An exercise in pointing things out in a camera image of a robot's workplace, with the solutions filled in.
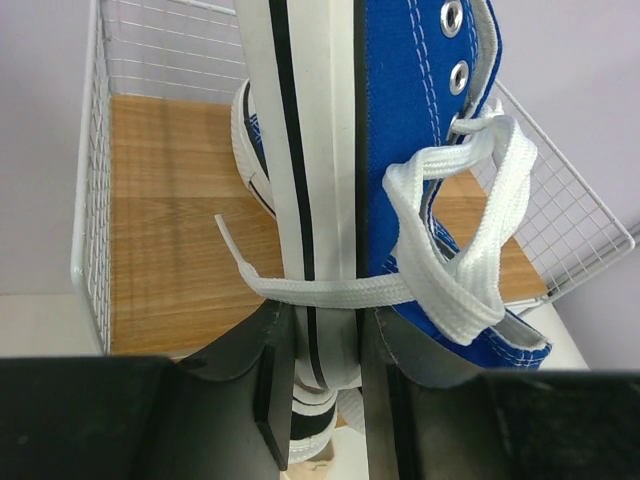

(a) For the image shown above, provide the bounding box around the black white sneaker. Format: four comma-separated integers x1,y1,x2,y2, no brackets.
289,374,365,465

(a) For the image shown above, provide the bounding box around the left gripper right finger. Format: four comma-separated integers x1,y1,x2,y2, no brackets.
362,308,639,479

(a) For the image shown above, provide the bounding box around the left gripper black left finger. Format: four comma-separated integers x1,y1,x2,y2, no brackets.
1,301,295,479

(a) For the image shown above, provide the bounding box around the wooden three-tier shoe shelf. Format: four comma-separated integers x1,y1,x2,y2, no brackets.
71,1,639,357

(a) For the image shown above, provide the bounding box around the blue canvas sneaker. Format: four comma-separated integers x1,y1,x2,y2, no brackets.
235,1,551,390
231,80,276,218

